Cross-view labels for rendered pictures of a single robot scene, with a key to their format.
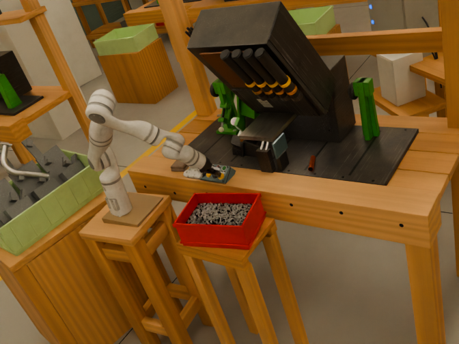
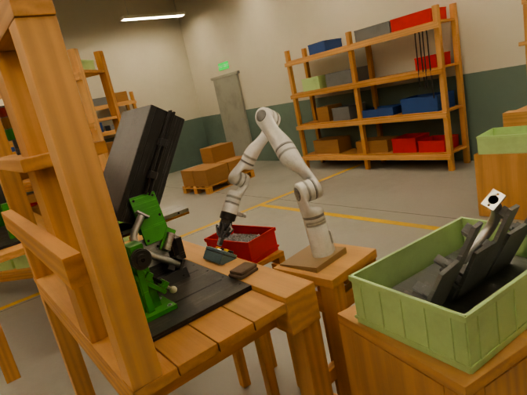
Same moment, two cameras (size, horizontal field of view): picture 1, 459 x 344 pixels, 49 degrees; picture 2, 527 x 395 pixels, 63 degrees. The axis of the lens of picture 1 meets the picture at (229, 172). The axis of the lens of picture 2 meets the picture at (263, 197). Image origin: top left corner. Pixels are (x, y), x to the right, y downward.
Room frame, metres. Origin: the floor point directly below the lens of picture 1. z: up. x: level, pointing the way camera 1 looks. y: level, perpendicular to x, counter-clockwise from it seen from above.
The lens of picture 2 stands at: (3.75, 0.66, 1.59)
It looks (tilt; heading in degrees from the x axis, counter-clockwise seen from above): 14 degrees down; 191
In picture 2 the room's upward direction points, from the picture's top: 12 degrees counter-clockwise
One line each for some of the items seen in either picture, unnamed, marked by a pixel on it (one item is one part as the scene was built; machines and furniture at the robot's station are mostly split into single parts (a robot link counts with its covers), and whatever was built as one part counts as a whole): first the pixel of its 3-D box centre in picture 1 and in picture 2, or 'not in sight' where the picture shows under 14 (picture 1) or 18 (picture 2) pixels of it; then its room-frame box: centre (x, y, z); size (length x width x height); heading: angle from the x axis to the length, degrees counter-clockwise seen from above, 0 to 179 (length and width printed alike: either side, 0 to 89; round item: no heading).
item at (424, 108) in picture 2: not in sight; (365, 100); (-3.65, 1.23, 1.10); 3.01 x 0.55 x 2.20; 47
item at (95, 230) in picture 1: (126, 216); (325, 262); (2.00, 0.52, 0.83); 0.32 x 0.32 x 0.04; 53
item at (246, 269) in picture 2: (182, 163); (242, 269); (2.17, 0.21, 0.91); 0.10 x 0.08 x 0.03; 144
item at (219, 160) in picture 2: not in sight; (216, 166); (-4.33, -1.71, 0.37); 1.20 x 0.80 x 0.74; 145
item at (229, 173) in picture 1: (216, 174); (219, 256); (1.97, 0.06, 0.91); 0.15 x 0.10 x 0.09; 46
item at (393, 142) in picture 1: (285, 146); (143, 278); (2.06, -0.29, 0.89); 1.10 x 0.42 x 0.02; 46
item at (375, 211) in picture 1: (258, 192); (200, 266); (1.85, -0.09, 0.82); 1.50 x 0.14 x 0.15; 46
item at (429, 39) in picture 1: (306, 46); (32, 237); (2.32, -0.54, 1.23); 1.30 x 0.05 x 0.09; 46
